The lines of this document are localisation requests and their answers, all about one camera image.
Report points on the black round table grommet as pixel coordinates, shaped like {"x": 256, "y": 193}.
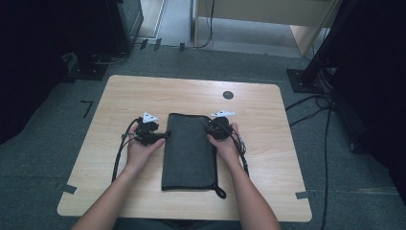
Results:
{"x": 228, "y": 95}

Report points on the black stand base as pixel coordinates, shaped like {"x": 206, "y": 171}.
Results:
{"x": 86, "y": 68}

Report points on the black floor tape strip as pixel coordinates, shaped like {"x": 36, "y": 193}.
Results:
{"x": 157, "y": 44}
{"x": 143, "y": 44}
{"x": 182, "y": 47}

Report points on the dark grey cloth with loop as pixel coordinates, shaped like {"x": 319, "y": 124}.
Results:
{"x": 188, "y": 153}

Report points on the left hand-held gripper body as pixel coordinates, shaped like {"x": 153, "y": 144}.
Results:
{"x": 147, "y": 129}

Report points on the black metal stand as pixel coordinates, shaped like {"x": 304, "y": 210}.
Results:
{"x": 312, "y": 73}

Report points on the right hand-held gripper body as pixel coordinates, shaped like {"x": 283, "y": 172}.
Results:
{"x": 220, "y": 126}

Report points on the black angled floor tape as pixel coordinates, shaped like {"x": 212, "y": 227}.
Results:
{"x": 86, "y": 107}

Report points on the person's lap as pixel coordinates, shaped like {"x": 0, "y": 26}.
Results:
{"x": 178, "y": 224}

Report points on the grey tape strip on table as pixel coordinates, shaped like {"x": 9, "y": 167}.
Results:
{"x": 69, "y": 188}
{"x": 302, "y": 195}

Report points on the person's right hand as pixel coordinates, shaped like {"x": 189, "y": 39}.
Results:
{"x": 226, "y": 148}

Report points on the light wooden desk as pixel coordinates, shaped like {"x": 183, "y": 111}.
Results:
{"x": 255, "y": 11}

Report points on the dark cabinet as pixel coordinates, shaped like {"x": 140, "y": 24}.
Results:
{"x": 126, "y": 22}

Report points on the person's left hand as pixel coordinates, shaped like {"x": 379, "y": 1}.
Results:
{"x": 140, "y": 153}

